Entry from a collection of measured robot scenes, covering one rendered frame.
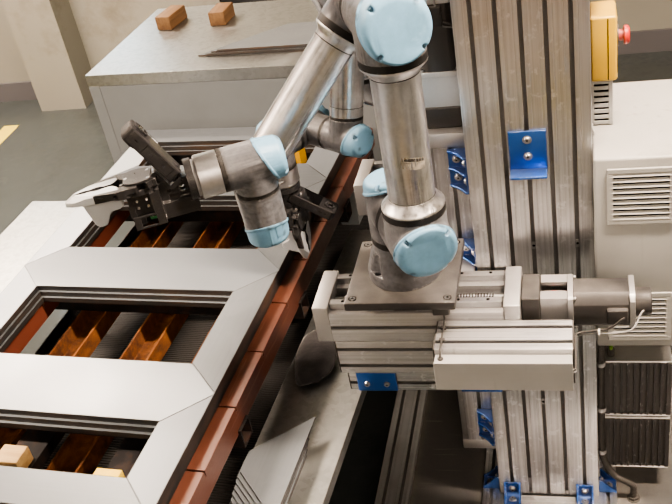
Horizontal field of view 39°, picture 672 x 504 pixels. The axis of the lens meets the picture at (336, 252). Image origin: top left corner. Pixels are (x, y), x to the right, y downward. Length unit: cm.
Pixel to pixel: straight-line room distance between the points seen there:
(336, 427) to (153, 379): 42
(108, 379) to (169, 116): 129
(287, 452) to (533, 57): 95
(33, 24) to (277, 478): 422
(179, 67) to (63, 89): 283
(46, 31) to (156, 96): 265
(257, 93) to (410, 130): 152
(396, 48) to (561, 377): 72
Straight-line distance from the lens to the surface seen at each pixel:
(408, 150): 160
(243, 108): 311
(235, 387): 208
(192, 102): 317
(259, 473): 203
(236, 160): 155
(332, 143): 209
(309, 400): 222
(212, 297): 234
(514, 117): 188
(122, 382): 215
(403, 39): 150
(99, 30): 591
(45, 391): 222
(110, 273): 253
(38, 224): 312
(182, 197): 158
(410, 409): 280
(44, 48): 587
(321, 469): 206
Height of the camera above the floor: 215
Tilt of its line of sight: 33 degrees down
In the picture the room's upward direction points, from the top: 11 degrees counter-clockwise
